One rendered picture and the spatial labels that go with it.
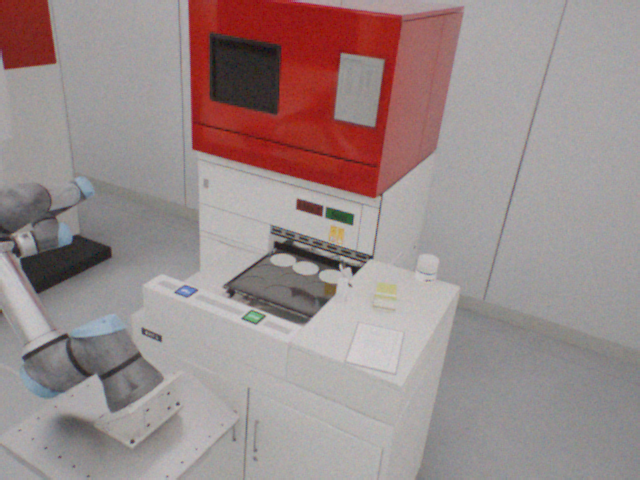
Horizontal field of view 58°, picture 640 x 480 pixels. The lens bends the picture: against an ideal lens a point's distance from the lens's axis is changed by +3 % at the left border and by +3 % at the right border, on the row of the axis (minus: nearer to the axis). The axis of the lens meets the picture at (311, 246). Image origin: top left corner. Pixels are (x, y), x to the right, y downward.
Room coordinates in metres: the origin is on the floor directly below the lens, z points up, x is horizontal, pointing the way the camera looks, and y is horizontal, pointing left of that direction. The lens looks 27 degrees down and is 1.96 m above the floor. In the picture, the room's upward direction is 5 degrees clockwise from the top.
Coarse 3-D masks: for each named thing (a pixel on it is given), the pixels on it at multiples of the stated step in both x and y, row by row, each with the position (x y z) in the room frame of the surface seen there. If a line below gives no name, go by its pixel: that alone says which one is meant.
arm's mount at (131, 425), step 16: (160, 384) 1.13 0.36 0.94; (176, 384) 1.17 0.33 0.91; (144, 400) 1.07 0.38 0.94; (160, 400) 1.11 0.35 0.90; (112, 416) 1.05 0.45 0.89; (128, 416) 1.03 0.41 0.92; (144, 416) 1.06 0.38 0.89; (160, 416) 1.11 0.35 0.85; (112, 432) 1.06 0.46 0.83; (128, 432) 1.04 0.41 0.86; (144, 432) 1.06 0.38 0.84
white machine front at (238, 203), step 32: (224, 160) 2.18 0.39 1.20; (224, 192) 2.18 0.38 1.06; (256, 192) 2.11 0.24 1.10; (288, 192) 2.05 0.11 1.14; (320, 192) 1.99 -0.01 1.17; (224, 224) 2.18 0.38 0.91; (256, 224) 2.11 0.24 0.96; (288, 224) 2.05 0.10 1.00; (320, 224) 1.98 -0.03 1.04; (352, 224) 1.92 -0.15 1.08
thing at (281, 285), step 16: (256, 272) 1.82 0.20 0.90; (272, 272) 1.83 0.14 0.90; (288, 272) 1.84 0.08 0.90; (240, 288) 1.69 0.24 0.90; (256, 288) 1.70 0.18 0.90; (272, 288) 1.71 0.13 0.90; (288, 288) 1.72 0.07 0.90; (304, 288) 1.73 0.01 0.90; (320, 288) 1.74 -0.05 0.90; (288, 304) 1.62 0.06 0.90; (304, 304) 1.63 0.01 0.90; (320, 304) 1.64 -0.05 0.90
